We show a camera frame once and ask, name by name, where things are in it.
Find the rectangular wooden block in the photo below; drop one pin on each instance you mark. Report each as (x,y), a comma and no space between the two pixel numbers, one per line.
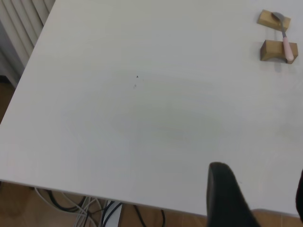
(268,20)

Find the white pleated curtain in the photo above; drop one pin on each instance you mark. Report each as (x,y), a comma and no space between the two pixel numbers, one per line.
(19,30)

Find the white table leg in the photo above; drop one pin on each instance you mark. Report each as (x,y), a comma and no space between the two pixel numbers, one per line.
(111,214)

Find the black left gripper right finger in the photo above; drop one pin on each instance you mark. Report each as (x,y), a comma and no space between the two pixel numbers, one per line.
(300,194)

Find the arched wooden block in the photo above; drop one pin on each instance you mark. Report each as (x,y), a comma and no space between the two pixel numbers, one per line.
(272,50)

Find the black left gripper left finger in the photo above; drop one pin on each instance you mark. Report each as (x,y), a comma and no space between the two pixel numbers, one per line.
(225,196)

